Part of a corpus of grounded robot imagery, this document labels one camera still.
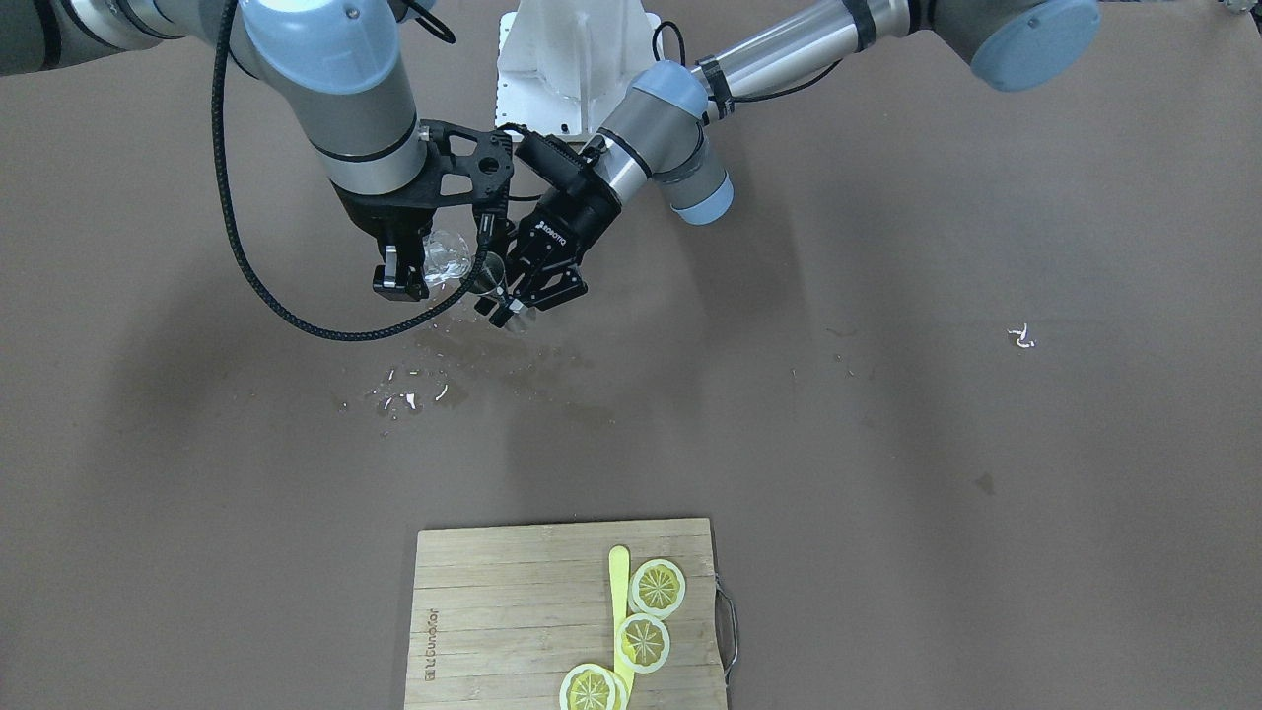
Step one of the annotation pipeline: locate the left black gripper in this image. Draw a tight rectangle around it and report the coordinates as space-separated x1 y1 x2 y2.
476 183 622 328

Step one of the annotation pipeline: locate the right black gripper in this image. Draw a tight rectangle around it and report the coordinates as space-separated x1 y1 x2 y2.
331 183 439 301

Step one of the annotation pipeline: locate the clear glass cup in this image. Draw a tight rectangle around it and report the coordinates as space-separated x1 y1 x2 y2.
422 230 475 289

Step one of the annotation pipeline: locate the steel jigger measuring cup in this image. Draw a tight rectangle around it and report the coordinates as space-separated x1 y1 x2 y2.
469 251 506 298

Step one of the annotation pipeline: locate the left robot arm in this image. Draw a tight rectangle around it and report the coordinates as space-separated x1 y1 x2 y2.
476 1 1100 327

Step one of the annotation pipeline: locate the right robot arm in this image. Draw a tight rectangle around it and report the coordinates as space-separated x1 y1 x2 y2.
1 1 427 214

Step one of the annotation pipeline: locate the yellow plastic knife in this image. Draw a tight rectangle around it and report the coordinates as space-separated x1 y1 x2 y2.
607 545 635 709

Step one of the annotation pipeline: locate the wooden cutting board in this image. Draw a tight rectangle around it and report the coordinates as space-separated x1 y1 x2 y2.
403 518 729 709

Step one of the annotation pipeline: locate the middle lemon slice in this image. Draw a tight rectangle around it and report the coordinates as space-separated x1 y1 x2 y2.
618 614 671 675

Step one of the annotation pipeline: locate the far lemon slice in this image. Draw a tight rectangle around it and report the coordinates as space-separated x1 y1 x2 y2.
558 665 627 709

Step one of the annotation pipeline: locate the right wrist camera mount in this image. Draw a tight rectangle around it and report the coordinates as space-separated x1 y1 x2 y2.
415 120 514 216

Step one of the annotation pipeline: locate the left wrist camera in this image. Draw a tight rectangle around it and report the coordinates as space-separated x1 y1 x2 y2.
517 130 594 193

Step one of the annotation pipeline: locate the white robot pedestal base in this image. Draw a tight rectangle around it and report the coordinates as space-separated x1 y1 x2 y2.
493 1 663 145

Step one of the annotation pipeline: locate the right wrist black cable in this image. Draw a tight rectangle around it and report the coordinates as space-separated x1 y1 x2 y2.
209 0 510 342

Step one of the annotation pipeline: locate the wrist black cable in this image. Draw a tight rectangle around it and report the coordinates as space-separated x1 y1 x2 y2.
209 0 510 342
493 20 849 139

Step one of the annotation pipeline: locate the lemon slice near handle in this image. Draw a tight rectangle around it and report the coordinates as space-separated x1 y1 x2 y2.
628 557 688 620

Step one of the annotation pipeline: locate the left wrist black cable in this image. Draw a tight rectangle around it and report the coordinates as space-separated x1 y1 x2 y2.
493 20 849 139

